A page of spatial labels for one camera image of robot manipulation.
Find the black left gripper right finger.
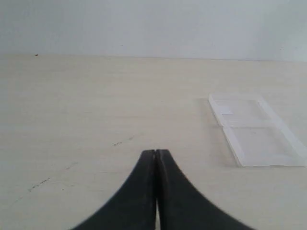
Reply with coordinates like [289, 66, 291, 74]
[155, 149, 250, 230]

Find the clear plastic storage case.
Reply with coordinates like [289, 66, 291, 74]
[208, 93, 307, 167]

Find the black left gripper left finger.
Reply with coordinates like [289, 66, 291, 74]
[74, 150, 156, 230]

